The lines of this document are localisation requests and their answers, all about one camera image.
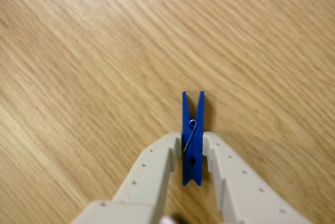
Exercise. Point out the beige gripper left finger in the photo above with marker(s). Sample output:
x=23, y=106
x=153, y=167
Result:
x=151, y=171

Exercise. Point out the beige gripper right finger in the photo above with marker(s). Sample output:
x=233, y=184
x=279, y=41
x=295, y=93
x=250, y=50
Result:
x=246, y=195

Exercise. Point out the blue clothes peg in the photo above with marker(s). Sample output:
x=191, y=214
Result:
x=196, y=140

